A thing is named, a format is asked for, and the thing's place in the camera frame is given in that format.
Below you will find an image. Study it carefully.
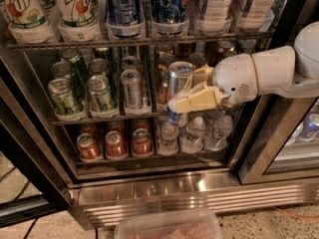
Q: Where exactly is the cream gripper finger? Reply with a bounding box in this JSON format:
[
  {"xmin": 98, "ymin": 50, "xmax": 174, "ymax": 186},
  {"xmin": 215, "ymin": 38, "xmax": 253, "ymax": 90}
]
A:
[
  {"xmin": 168, "ymin": 86, "xmax": 229, "ymax": 114},
  {"xmin": 192, "ymin": 66, "xmax": 214, "ymax": 87}
]

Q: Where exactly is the white rounded gripper body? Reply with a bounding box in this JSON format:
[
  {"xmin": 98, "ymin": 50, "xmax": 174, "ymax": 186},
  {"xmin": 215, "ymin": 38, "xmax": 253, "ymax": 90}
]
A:
[{"xmin": 213, "ymin": 54, "xmax": 258, "ymax": 105}]

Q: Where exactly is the silver red bull can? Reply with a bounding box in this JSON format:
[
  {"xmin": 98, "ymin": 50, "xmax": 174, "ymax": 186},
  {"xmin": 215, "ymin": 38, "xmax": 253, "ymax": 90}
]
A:
[
  {"xmin": 121, "ymin": 69, "xmax": 143, "ymax": 110},
  {"xmin": 167, "ymin": 61, "xmax": 195, "ymax": 127}
]

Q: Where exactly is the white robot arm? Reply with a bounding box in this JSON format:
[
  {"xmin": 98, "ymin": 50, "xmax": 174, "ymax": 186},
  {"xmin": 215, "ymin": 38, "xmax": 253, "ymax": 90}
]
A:
[{"xmin": 168, "ymin": 22, "xmax": 319, "ymax": 114}]

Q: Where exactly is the gold can front left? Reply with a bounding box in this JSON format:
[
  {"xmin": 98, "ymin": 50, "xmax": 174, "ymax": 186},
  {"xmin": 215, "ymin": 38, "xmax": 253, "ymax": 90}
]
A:
[{"xmin": 159, "ymin": 71, "xmax": 167, "ymax": 105}]

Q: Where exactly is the water bottle middle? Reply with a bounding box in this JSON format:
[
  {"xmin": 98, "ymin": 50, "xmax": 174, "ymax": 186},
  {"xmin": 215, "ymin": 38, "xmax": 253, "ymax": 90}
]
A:
[{"xmin": 181, "ymin": 117, "xmax": 206, "ymax": 153}]

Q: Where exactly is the water bottle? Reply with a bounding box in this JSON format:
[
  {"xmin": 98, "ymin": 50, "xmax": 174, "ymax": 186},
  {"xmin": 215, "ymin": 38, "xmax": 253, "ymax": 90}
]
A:
[
  {"xmin": 181, "ymin": 117, "xmax": 206, "ymax": 153},
  {"xmin": 204, "ymin": 116, "xmax": 233, "ymax": 151},
  {"xmin": 159, "ymin": 122, "xmax": 179, "ymax": 155}
]

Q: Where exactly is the red can front right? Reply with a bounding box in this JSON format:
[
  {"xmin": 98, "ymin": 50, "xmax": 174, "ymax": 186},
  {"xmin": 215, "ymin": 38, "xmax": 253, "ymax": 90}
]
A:
[{"xmin": 133, "ymin": 128, "xmax": 153, "ymax": 155}]

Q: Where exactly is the blue can behind glass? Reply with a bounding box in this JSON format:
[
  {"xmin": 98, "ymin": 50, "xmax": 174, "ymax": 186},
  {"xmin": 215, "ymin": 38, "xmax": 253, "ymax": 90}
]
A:
[{"xmin": 297, "ymin": 112, "xmax": 319, "ymax": 141}]

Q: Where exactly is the red can front middle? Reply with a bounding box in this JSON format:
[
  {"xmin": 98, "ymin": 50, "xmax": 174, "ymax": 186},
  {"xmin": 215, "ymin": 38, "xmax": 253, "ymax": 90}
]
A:
[{"xmin": 105, "ymin": 130, "xmax": 127, "ymax": 158}]

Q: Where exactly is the green can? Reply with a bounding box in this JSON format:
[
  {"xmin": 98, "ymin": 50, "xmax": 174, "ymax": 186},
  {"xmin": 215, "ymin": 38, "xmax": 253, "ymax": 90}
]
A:
[
  {"xmin": 88, "ymin": 75, "xmax": 116, "ymax": 113},
  {"xmin": 48, "ymin": 78, "xmax": 84, "ymax": 116}
]

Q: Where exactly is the stainless steel fridge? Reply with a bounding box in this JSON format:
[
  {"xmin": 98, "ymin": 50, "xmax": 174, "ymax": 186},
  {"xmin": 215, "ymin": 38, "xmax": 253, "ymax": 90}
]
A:
[{"xmin": 0, "ymin": 0, "xmax": 319, "ymax": 230}]

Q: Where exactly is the red can front left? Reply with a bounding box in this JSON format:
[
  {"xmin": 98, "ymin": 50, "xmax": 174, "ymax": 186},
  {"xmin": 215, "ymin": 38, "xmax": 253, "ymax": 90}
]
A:
[{"xmin": 77, "ymin": 133, "xmax": 101, "ymax": 161}]

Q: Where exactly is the green can front left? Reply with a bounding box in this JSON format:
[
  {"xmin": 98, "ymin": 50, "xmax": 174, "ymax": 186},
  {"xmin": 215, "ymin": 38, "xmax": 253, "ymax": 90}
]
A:
[{"xmin": 48, "ymin": 78, "xmax": 84, "ymax": 116}]

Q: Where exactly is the water bottle right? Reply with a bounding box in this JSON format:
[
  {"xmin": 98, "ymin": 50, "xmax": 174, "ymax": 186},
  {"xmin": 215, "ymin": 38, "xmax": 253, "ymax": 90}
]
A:
[{"xmin": 204, "ymin": 116, "xmax": 233, "ymax": 151}]

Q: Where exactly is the water bottle left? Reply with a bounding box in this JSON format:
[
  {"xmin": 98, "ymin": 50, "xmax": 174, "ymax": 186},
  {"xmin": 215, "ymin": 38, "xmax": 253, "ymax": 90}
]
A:
[{"xmin": 159, "ymin": 122, "xmax": 179, "ymax": 155}]

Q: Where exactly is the blue bottle right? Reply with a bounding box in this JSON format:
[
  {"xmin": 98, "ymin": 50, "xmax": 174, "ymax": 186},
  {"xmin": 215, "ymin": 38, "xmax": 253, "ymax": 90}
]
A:
[{"xmin": 151, "ymin": 0, "xmax": 187, "ymax": 36}]

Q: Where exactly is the blue bottle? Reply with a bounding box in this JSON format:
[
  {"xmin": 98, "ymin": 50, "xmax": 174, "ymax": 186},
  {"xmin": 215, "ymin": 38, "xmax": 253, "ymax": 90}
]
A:
[
  {"xmin": 151, "ymin": 0, "xmax": 187, "ymax": 36},
  {"xmin": 107, "ymin": 0, "xmax": 144, "ymax": 39}
]

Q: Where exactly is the white bottle right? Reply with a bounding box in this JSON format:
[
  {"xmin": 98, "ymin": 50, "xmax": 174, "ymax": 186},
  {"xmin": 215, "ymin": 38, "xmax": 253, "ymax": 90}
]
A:
[{"xmin": 231, "ymin": 0, "xmax": 274, "ymax": 34}]

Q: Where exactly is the white bottle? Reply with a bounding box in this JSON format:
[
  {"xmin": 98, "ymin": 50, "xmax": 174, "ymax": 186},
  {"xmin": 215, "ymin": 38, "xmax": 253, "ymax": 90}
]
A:
[
  {"xmin": 192, "ymin": 0, "xmax": 232, "ymax": 36},
  {"xmin": 231, "ymin": 0, "xmax": 274, "ymax": 34}
]

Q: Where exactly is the white bottle left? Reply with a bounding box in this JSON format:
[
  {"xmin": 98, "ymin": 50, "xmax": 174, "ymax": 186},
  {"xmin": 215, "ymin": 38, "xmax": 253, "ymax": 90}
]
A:
[{"xmin": 192, "ymin": 0, "xmax": 232, "ymax": 36}]

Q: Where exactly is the blue bottle left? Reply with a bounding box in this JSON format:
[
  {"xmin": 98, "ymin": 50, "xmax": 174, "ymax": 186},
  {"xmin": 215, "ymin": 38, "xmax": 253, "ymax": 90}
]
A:
[{"xmin": 107, "ymin": 0, "xmax": 144, "ymax": 39}]

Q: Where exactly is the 7up bottle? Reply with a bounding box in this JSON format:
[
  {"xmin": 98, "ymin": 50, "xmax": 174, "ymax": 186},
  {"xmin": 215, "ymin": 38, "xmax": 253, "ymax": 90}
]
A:
[
  {"xmin": 1, "ymin": 0, "xmax": 53, "ymax": 44},
  {"xmin": 57, "ymin": 0, "xmax": 101, "ymax": 42}
]

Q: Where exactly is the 7up bottle left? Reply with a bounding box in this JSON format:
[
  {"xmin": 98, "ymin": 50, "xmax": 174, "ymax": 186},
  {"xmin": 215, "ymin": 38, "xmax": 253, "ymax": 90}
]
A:
[{"xmin": 1, "ymin": 0, "xmax": 53, "ymax": 44}]

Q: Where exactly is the orange cable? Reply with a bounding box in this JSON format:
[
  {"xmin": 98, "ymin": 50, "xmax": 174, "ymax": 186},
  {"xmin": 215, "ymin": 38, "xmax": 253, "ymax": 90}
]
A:
[{"xmin": 271, "ymin": 205, "xmax": 319, "ymax": 221}]

